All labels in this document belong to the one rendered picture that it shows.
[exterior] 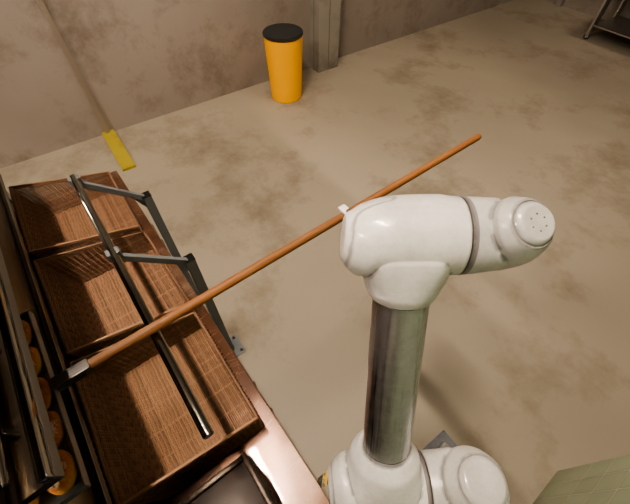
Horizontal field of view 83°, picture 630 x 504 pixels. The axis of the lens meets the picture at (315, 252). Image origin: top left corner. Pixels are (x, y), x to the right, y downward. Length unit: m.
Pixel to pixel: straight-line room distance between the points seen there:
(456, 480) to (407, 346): 0.36
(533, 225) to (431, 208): 0.14
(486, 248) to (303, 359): 1.82
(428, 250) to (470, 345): 2.00
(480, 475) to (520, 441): 1.51
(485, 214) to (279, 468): 1.25
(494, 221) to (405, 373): 0.31
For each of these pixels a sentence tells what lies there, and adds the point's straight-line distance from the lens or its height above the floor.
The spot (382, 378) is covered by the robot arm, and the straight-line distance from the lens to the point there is 0.71.
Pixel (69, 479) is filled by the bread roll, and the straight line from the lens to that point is 1.08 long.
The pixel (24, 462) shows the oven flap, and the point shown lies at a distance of 0.90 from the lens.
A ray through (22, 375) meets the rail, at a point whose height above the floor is 1.43.
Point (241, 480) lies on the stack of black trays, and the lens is 1.27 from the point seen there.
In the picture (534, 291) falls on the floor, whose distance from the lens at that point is 2.95.
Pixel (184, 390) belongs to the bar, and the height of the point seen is 1.18.
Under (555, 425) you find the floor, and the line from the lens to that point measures 2.56.
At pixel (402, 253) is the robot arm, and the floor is 1.72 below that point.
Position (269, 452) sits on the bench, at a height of 0.58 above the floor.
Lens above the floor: 2.14
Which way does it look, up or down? 52 degrees down
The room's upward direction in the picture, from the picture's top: straight up
